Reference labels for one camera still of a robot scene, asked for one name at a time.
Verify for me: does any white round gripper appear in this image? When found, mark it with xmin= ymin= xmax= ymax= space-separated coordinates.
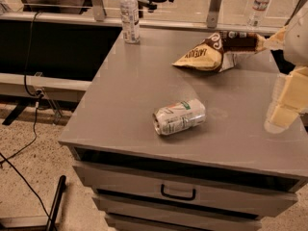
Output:
xmin=264 ymin=3 xmax=308 ymax=134

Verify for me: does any silver 7up soda can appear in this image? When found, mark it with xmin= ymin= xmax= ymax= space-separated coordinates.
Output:
xmin=153 ymin=99 xmax=206 ymax=136

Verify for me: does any yellow brown chip bag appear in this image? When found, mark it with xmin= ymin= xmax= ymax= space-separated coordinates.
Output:
xmin=172 ymin=31 xmax=266 ymax=72

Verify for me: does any clear bottle behind glass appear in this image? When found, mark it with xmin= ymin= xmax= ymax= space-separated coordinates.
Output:
xmin=247 ymin=0 xmax=270 ymax=29

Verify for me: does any grey drawer cabinet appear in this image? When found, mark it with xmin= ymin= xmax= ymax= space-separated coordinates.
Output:
xmin=60 ymin=29 xmax=308 ymax=231

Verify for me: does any clear bottle on cabinet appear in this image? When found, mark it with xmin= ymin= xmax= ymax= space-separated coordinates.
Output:
xmin=120 ymin=0 xmax=140 ymax=43

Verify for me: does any black metal stand leg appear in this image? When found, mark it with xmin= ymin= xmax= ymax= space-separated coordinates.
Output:
xmin=0 ymin=175 xmax=66 ymax=231

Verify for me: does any right metal glass bracket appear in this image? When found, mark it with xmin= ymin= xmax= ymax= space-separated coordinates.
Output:
xmin=207 ymin=0 xmax=222 ymax=28

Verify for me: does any metal glass bracket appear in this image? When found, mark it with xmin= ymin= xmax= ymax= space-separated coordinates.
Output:
xmin=91 ymin=0 xmax=106 ymax=21
xmin=207 ymin=0 xmax=222 ymax=28

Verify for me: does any black drawer handle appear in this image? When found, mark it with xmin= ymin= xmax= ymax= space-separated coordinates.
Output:
xmin=160 ymin=184 xmax=196 ymax=201

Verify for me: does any left metal glass bracket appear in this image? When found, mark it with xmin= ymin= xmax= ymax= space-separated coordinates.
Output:
xmin=91 ymin=0 xmax=106 ymax=21

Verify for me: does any black power cable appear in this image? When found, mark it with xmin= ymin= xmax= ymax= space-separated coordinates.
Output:
xmin=0 ymin=11 xmax=46 ymax=166

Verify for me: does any black floor cable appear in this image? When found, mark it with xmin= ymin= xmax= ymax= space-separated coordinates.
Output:
xmin=0 ymin=151 xmax=52 ymax=221

